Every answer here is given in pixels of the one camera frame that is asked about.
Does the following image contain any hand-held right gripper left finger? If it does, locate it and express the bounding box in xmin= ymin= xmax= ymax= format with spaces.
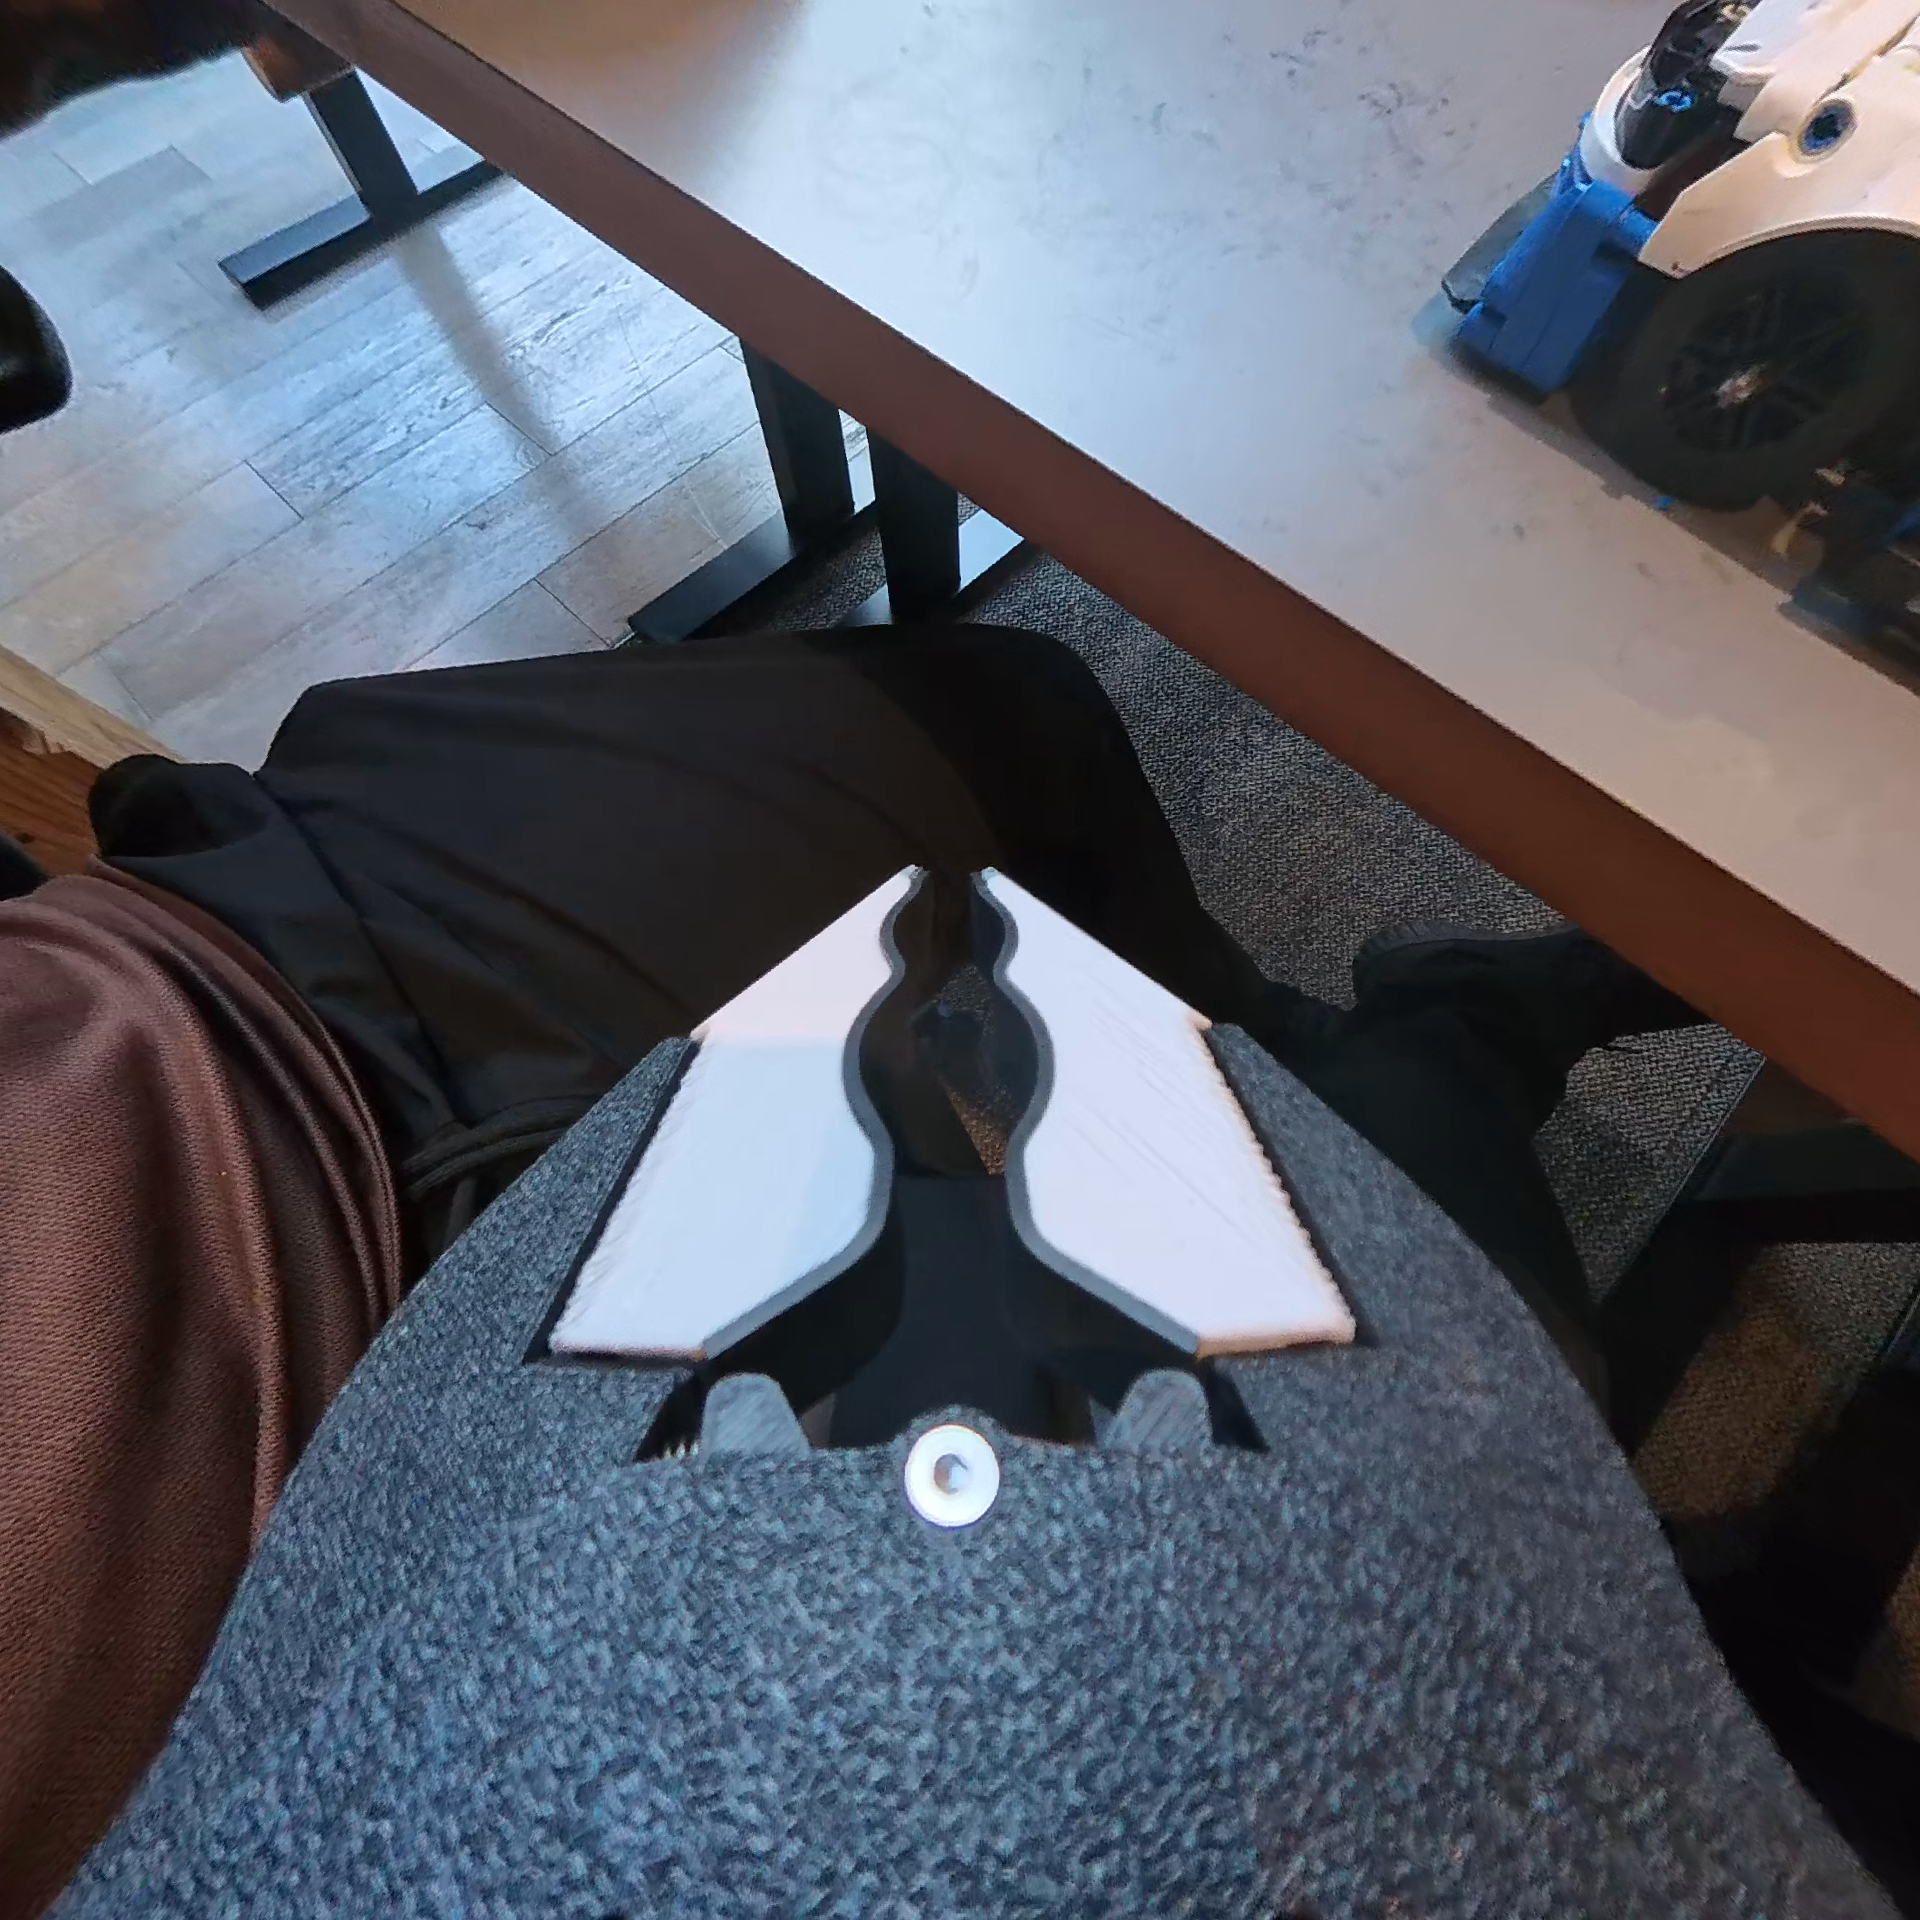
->
xmin=553 ymin=868 xmax=924 ymax=1409

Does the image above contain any wooden beam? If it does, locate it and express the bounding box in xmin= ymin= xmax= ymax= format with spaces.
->
xmin=0 ymin=646 xmax=178 ymax=880

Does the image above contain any toy brick race car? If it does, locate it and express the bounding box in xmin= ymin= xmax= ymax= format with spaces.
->
xmin=1444 ymin=0 xmax=1920 ymax=670

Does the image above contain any black desk leg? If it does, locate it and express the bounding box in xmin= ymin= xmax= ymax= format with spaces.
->
xmin=628 ymin=334 xmax=1039 ymax=646
xmin=219 ymin=62 xmax=506 ymax=313

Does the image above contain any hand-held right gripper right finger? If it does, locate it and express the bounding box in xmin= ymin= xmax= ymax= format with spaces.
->
xmin=972 ymin=872 xmax=1355 ymax=1362

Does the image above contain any black chair armrest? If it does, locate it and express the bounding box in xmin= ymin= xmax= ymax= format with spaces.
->
xmin=0 ymin=270 xmax=75 ymax=440

